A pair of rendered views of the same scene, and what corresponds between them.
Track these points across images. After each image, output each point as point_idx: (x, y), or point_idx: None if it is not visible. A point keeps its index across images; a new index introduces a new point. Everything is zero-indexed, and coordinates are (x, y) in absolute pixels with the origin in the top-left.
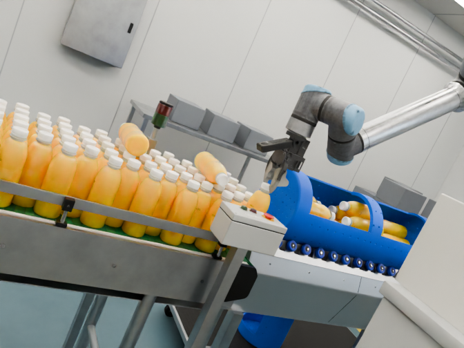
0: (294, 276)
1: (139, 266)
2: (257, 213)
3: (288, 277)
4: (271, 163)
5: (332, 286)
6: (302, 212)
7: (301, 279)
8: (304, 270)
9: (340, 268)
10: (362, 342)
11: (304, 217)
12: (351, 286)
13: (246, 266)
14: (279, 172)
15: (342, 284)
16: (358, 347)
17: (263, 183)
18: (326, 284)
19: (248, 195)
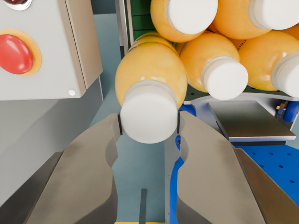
0: (166, 153)
1: None
2: (20, 13)
3: (164, 145)
4: (236, 222)
5: (165, 195)
6: (171, 214)
7: (165, 161)
8: (170, 170)
9: None
10: (0, 149)
11: (170, 213)
12: (167, 217)
13: (121, 58)
14: (40, 197)
15: (167, 209)
16: (8, 143)
17: (146, 94)
18: (165, 190)
19: (213, 66)
